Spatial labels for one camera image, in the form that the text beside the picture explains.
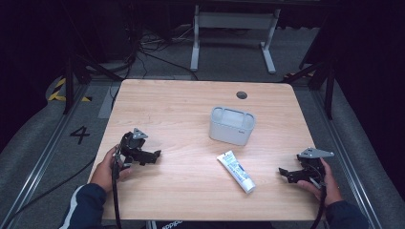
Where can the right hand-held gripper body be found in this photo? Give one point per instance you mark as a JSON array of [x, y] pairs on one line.
[[313, 165]]

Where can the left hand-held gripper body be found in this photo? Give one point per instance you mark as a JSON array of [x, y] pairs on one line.
[[131, 147]]

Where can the person's right hand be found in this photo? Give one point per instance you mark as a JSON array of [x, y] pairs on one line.
[[329, 187]]

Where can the person's left hand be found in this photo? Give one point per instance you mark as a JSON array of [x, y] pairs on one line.
[[103, 173]]

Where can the white toothpaste tube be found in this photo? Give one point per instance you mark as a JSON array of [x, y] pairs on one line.
[[237, 171]]

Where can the grey plastic organizer container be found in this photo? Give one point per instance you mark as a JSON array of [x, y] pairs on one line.
[[232, 129]]

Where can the black metal stand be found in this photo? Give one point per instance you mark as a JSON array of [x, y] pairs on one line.
[[329, 92], [69, 86]]

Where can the person's dark clothing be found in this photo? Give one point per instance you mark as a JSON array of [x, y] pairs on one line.
[[210, 224]]

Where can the dark round table grommet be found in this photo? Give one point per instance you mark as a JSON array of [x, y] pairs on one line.
[[242, 95]]

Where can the white metal desk frame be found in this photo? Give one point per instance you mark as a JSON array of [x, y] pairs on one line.
[[234, 20]]

